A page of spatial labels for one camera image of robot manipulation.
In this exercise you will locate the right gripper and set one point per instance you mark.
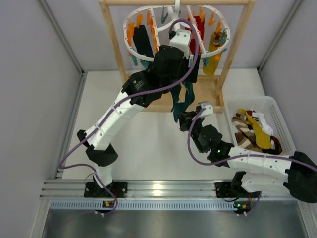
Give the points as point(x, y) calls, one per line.
point(187, 118)

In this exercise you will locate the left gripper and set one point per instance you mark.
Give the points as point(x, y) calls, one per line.
point(192, 72)

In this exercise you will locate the teal sock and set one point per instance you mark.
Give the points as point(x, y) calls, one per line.
point(182, 97)

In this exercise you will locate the white oval clip hanger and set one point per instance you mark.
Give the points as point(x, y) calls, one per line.
point(171, 14)

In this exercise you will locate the yellow sock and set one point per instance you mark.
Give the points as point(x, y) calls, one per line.
point(214, 44)
point(263, 140)

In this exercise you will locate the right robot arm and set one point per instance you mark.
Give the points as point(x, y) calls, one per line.
point(255, 171)

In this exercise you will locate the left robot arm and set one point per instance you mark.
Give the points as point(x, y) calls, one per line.
point(136, 94)

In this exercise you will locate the black sock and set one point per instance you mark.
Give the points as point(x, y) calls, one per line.
point(142, 42)

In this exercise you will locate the red sock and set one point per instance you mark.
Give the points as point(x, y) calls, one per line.
point(200, 23)

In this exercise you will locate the white sock in basket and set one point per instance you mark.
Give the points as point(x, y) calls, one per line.
point(260, 118)

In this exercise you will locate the yellow sock in basket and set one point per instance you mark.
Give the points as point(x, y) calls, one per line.
point(263, 140)

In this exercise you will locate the white plastic basket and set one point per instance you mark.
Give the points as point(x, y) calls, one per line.
point(272, 114)

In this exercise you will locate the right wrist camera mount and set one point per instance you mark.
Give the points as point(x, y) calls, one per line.
point(204, 109)

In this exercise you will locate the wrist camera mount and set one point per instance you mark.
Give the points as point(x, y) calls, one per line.
point(182, 40)
point(204, 109)

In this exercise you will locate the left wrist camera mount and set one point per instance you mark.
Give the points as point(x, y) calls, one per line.
point(182, 40)

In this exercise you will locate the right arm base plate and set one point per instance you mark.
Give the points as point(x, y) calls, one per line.
point(226, 190)

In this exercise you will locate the grey slotted cable duct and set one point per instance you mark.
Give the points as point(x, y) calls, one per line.
point(147, 205)

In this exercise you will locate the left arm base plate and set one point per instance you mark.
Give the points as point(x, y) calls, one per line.
point(92, 190)

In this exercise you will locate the aluminium rail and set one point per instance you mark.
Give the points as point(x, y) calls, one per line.
point(203, 189)

